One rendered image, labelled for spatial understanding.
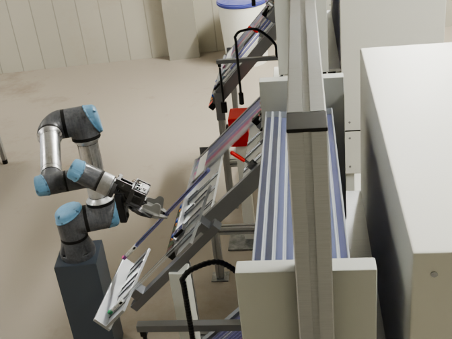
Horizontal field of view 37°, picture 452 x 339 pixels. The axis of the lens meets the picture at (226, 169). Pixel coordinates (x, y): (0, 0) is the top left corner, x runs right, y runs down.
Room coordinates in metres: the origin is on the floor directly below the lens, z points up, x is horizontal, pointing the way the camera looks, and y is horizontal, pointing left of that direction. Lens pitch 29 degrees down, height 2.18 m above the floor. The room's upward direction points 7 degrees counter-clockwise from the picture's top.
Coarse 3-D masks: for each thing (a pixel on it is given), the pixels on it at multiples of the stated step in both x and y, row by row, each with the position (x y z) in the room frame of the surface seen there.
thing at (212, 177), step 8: (216, 168) 2.50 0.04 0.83; (208, 176) 2.50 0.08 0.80; (216, 176) 2.41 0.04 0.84; (200, 184) 2.49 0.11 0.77; (208, 184) 2.41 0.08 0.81; (216, 184) 2.33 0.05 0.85; (192, 192) 2.50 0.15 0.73; (200, 192) 2.41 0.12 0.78; (216, 192) 2.28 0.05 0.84; (192, 200) 2.41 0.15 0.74; (208, 200) 2.25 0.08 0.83; (208, 208) 2.18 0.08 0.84; (184, 216) 2.32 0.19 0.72
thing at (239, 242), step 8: (232, 112) 3.18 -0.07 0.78; (240, 112) 3.17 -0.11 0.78; (232, 120) 3.10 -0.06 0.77; (248, 136) 3.09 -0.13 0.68; (240, 144) 3.09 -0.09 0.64; (240, 152) 3.13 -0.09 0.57; (240, 168) 3.14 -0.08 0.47; (240, 176) 3.14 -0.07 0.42; (248, 200) 3.13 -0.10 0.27; (248, 208) 3.13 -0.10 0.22; (248, 216) 3.13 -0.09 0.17; (232, 240) 3.14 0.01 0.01; (240, 240) 3.13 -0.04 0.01; (248, 240) 3.12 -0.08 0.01; (232, 248) 3.06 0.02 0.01; (240, 248) 3.06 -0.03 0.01; (248, 248) 3.05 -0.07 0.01
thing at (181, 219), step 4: (196, 160) 2.79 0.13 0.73; (192, 168) 2.71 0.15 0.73; (192, 172) 2.67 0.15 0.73; (192, 176) 2.64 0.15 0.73; (188, 184) 2.56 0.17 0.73; (188, 196) 2.47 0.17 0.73; (184, 200) 2.43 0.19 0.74; (184, 204) 2.40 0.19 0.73; (184, 208) 2.38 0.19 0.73; (180, 212) 2.34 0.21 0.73; (180, 216) 2.31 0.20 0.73; (180, 220) 2.28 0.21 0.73; (180, 224) 2.26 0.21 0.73; (176, 228) 2.22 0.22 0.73; (172, 240) 2.15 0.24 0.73
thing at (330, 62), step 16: (288, 0) 2.04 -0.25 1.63; (320, 0) 2.03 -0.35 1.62; (288, 16) 2.04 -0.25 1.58; (320, 16) 2.03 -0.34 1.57; (288, 32) 2.05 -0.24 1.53; (320, 32) 2.03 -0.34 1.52; (288, 48) 2.05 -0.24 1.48; (320, 48) 2.03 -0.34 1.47; (336, 48) 2.24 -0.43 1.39; (336, 64) 2.09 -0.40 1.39; (224, 224) 2.85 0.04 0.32; (240, 224) 2.83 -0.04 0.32
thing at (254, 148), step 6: (252, 126) 2.54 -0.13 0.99; (252, 132) 2.48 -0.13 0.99; (258, 132) 2.41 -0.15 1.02; (252, 138) 2.41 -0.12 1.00; (258, 138) 2.36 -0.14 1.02; (252, 144) 2.36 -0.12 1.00; (258, 144) 2.30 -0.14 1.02; (252, 150) 2.30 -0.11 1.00; (258, 150) 2.24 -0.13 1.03; (246, 156) 2.30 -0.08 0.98; (252, 156) 2.24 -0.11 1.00; (258, 156) 2.19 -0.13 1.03; (246, 168) 2.19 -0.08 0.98
